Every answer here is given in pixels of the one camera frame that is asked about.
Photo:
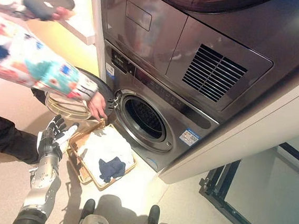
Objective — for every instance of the white clothes pile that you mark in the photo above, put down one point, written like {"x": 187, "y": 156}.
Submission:
{"x": 106, "y": 143}

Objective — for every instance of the white shelf board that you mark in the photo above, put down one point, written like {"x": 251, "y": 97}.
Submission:
{"x": 79, "y": 32}

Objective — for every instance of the black trousers person legs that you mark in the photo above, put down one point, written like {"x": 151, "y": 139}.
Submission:
{"x": 2, "y": 132}

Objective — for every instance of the black right robot foot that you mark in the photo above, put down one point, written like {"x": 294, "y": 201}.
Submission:
{"x": 154, "y": 214}

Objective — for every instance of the white QR code sticker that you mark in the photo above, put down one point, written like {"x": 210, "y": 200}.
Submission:
{"x": 110, "y": 71}

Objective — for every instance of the grey handheld controller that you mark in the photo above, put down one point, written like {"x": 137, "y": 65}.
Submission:
{"x": 47, "y": 4}

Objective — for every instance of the round glass washer door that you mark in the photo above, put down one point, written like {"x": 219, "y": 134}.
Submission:
{"x": 106, "y": 89}

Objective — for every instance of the navy blue garment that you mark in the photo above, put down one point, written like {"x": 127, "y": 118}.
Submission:
{"x": 112, "y": 168}

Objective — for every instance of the black robot foot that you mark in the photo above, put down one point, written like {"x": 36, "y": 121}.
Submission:
{"x": 88, "y": 209}
{"x": 154, "y": 214}

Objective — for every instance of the black framed glass door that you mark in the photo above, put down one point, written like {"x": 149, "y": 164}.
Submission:
{"x": 217, "y": 187}

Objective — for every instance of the grey front-load dryer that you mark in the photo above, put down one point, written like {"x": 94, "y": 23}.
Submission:
{"x": 226, "y": 26}

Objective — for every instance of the bare person hand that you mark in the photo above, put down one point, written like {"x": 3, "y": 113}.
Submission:
{"x": 62, "y": 13}
{"x": 98, "y": 107}

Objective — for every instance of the black left robot foot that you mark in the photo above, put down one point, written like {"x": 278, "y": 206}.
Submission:
{"x": 88, "y": 209}

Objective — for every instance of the blue white energy label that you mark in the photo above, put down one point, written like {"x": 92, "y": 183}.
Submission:
{"x": 189, "y": 137}

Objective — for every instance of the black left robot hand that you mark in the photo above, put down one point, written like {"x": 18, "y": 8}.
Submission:
{"x": 49, "y": 144}

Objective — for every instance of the wicker laundry basket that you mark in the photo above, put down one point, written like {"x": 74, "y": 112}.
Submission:
{"x": 77, "y": 141}

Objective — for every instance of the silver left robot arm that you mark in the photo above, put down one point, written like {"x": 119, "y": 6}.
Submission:
{"x": 43, "y": 181}

